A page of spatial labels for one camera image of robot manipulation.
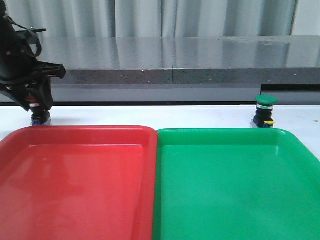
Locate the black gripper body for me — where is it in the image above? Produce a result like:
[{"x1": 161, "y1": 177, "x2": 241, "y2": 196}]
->
[{"x1": 0, "y1": 14, "x2": 38, "y2": 85}]

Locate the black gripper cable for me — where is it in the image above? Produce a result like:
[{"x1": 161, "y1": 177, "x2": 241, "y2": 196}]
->
[{"x1": 4, "y1": 14, "x2": 47, "y2": 58}]

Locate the red mushroom push button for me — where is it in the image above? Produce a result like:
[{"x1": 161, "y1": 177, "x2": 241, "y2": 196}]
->
[{"x1": 26, "y1": 95, "x2": 52, "y2": 127}]

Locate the green plastic tray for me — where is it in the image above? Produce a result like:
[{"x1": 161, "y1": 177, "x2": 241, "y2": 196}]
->
[{"x1": 152, "y1": 128, "x2": 320, "y2": 240}]

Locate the grey stone counter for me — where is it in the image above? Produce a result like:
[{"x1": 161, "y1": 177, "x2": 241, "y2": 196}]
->
[{"x1": 40, "y1": 36, "x2": 320, "y2": 105}]

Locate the red plastic tray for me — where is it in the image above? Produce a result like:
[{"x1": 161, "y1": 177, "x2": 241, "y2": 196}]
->
[{"x1": 0, "y1": 126, "x2": 158, "y2": 240}]

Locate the white curtain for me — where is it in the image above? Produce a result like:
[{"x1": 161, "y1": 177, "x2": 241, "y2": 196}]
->
[{"x1": 5, "y1": 0, "x2": 298, "y2": 38}]

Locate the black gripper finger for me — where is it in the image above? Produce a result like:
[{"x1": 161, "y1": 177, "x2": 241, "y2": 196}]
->
[
  {"x1": 0, "y1": 84, "x2": 30, "y2": 112},
  {"x1": 32, "y1": 62, "x2": 67, "y2": 110}
]

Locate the green mushroom push button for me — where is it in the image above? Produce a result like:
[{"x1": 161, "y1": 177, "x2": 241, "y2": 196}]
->
[{"x1": 251, "y1": 94, "x2": 278, "y2": 128}]

